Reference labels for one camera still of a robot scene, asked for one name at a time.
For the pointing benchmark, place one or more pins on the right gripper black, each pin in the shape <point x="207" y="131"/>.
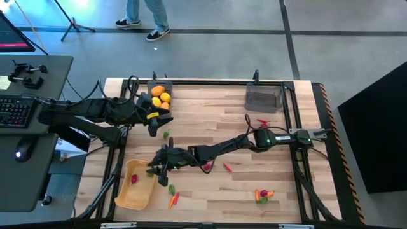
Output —
<point x="175" y="157"/>

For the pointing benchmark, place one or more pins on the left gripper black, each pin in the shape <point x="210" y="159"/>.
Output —
<point x="144" y="109"/>

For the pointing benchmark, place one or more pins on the green toy pepper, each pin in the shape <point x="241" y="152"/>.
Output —
<point x="264" y="200"/>
<point x="172" y="190"/>
<point x="165" y="135"/>
<point x="149" y="174"/>

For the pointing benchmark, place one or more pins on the orange toy fruit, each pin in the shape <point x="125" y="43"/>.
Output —
<point x="157" y="91"/>
<point x="165" y="106"/>

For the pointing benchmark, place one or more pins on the yellow toy fruit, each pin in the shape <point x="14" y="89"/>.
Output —
<point x="156" y="101"/>
<point x="165" y="97"/>

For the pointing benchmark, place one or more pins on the magenta toy pepper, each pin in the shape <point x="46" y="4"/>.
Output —
<point x="207" y="166"/>
<point x="134" y="178"/>
<point x="263" y="193"/>

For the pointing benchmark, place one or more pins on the yellow plastic basket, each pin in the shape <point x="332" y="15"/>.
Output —
<point x="136" y="197"/>

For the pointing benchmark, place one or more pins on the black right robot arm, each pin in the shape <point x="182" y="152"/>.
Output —
<point x="222" y="148"/>

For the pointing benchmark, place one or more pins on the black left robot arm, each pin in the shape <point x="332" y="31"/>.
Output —
<point x="95" y="109"/>

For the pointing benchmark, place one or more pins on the yellow tape label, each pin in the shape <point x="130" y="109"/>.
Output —
<point x="153" y="115"/>

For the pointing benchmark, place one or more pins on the grey plastic bin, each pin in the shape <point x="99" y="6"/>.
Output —
<point x="263" y="98"/>
<point x="168" y="84"/>

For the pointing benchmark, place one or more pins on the small black bin clip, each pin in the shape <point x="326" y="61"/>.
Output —
<point x="256" y="76"/>
<point x="154" y="76"/>

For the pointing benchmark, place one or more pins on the white box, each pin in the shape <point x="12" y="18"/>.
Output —
<point x="68" y="149"/>

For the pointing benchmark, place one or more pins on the person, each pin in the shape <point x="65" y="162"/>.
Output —
<point x="159" y="12"/>

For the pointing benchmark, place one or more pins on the grey desk with keyboard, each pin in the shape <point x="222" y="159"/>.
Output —
<point x="54" y="73"/>

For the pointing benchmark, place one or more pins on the grey desk with mouse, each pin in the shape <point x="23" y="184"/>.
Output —
<point x="28" y="194"/>

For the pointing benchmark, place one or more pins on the black tripod stand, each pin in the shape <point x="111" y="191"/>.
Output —
<point x="73" y="27"/>

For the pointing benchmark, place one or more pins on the black computer mouse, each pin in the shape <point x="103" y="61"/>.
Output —
<point x="24" y="149"/>

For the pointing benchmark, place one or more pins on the black screw clamp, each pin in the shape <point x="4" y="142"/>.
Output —
<point x="41" y="68"/>
<point x="33" y="83"/>

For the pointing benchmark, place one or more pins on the black backlit keyboard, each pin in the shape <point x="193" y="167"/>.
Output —
<point x="16" y="111"/>

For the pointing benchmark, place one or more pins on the pale paper note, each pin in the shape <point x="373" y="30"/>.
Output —
<point x="4" y="83"/>

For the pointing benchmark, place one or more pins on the black computer monitor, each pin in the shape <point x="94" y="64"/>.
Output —
<point x="12" y="38"/>

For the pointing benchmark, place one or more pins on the large black box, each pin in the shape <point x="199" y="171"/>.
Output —
<point x="381" y="143"/>

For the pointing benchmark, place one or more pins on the black metal rig frame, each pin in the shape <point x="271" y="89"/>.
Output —
<point x="206" y="82"/>

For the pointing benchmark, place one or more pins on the white metal bracket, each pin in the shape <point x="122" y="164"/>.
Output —
<point x="295" y="226"/>
<point x="117" y="225"/>

